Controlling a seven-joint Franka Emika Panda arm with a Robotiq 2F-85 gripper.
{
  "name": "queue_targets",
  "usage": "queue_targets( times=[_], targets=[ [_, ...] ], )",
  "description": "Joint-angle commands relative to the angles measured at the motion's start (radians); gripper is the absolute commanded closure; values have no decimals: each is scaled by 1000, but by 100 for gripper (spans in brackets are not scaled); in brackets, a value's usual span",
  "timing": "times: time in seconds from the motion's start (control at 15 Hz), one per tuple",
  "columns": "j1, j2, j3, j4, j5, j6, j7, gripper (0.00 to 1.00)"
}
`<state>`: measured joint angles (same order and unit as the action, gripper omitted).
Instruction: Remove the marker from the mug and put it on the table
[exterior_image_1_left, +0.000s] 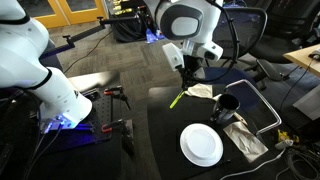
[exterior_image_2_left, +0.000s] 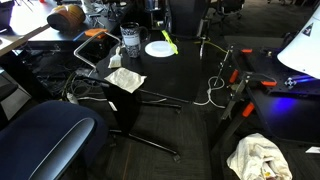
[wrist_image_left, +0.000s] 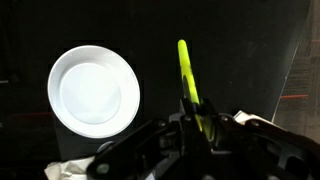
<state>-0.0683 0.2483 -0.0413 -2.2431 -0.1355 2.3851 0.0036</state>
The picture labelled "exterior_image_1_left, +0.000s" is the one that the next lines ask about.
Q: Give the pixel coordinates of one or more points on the black equipment rack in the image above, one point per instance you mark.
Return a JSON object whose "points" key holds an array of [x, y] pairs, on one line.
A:
{"points": [[130, 23]]}

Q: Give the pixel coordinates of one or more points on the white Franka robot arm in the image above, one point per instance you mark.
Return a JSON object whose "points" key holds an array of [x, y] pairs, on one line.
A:
{"points": [[26, 66]]}

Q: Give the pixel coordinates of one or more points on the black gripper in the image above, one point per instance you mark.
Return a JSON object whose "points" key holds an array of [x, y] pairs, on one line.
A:
{"points": [[193, 66]]}

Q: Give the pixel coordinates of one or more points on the grey cloth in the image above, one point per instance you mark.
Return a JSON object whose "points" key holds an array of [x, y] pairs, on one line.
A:
{"points": [[245, 140]]}

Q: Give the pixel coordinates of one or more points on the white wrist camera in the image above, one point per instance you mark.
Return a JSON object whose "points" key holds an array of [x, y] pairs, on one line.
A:
{"points": [[172, 56]]}

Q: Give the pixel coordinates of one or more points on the white round plate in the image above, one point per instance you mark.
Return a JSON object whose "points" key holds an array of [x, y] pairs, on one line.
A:
{"points": [[201, 145]]}

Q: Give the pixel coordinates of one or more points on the yellow-green marker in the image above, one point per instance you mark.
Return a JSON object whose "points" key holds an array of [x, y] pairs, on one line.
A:
{"points": [[176, 99]]}

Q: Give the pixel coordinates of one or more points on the crumpled white napkin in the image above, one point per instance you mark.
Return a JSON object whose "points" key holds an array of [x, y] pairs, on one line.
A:
{"points": [[201, 90]]}

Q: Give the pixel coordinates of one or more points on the orange and black bar clamp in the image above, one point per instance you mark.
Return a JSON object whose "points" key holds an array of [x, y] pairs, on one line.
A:
{"points": [[113, 90], [113, 125]]}

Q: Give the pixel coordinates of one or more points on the black boom stand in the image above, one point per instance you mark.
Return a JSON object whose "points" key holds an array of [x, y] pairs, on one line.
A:
{"points": [[86, 33]]}

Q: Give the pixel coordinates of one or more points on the dark computer mouse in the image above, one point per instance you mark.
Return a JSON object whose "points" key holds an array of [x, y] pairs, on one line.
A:
{"points": [[315, 54]]}

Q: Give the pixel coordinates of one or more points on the mesh office chair blue seat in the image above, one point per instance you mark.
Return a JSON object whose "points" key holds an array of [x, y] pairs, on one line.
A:
{"points": [[246, 30]]}

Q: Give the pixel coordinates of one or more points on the white power adapter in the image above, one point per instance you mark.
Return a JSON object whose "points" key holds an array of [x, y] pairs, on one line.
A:
{"points": [[283, 144]]}

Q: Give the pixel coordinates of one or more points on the light wooden desk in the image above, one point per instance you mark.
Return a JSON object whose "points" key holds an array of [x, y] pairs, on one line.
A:
{"points": [[301, 56]]}

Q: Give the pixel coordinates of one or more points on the black office chair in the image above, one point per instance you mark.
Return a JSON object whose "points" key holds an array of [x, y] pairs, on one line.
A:
{"points": [[280, 46]]}

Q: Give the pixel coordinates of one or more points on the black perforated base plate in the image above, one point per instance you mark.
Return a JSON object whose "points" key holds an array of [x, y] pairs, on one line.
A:
{"points": [[103, 110]]}

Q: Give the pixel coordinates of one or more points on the yellow plug on floor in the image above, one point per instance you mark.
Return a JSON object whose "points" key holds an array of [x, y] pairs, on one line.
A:
{"points": [[283, 135]]}

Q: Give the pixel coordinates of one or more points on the yellow framed glass door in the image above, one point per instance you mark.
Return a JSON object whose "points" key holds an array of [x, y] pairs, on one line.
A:
{"points": [[50, 20], [83, 16]]}

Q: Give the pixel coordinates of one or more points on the black speckled mug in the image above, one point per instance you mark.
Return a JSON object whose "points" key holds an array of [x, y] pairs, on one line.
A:
{"points": [[225, 110]]}

